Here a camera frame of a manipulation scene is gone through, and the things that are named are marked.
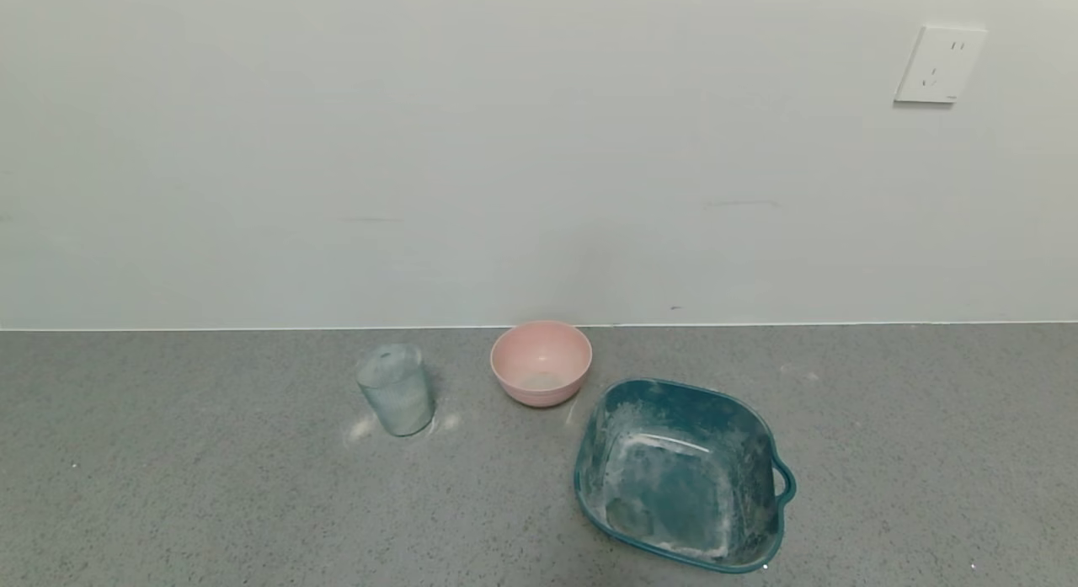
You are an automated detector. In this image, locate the translucent ribbed plastic cup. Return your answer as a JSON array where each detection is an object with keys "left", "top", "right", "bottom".
[{"left": 355, "top": 344, "right": 436, "bottom": 438}]

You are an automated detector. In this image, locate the pink bowl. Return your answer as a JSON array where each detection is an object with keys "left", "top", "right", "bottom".
[{"left": 490, "top": 320, "right": 593, "bottom": 408}]

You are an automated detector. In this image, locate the teal square basin with handle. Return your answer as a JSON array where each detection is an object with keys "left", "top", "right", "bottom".
[{"left": 574, "top": 378, "right": 798, "bottom": 574}]

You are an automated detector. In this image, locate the white wall socket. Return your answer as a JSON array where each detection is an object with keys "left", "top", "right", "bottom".
[{"left": 894, "top": 24, "right": 988, "bottom": 105}]

